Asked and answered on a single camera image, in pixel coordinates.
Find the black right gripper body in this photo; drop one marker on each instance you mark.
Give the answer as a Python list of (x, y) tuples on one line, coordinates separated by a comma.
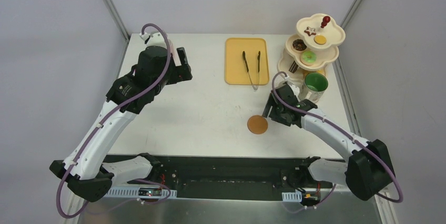
[(271, 107)]

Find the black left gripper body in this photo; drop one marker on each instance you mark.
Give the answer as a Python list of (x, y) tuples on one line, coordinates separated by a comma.
[(182, 63)]

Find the orange round coaster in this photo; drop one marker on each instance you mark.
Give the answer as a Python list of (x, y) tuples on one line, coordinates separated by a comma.
[(257, 124)]

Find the floral mug with green inside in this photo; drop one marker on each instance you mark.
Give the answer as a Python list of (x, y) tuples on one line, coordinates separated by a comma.
[(313, 87)]

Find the chocolate cake slice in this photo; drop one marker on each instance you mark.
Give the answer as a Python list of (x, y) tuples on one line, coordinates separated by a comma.
[(293, 67)]

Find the metal tongs with black tips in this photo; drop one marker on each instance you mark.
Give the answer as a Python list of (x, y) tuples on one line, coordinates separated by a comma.
[(254, 86)]

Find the green frosted donut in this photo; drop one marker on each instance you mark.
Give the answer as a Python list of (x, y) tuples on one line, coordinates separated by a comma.
[(308, 58)]

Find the chocolate sprinkled donut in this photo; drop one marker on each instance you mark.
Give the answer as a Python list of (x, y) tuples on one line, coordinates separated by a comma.
[(299, 45)]

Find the round yellow biscuit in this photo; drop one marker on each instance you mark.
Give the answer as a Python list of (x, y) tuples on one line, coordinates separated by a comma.
[(320, 39)]

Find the star-shaped chocolate cookie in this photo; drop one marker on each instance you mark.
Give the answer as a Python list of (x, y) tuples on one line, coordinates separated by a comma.
[(310, 31)]

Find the pink mug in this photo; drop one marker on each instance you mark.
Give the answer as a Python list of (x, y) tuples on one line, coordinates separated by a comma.
[(156, 39)]

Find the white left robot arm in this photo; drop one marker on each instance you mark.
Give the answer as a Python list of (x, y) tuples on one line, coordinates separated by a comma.
[(85, 170)]

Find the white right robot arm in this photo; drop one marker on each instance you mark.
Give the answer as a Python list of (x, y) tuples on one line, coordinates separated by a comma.
[(366, 168)]

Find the yellow plastic tray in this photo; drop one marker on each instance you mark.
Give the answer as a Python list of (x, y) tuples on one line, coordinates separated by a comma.
[(235, 71)]

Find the cream three-tier cake stand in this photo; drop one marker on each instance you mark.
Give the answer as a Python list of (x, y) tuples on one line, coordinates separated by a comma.
[(326, 54)]

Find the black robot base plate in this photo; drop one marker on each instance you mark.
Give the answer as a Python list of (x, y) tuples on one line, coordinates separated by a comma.
[(231, 178)]

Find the right white slotted cable duct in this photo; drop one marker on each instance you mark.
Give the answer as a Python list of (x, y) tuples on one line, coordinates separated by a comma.
[(295, 196)]

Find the left aluminium frame post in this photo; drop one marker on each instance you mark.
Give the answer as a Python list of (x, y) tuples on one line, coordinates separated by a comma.
[(117, 19)]

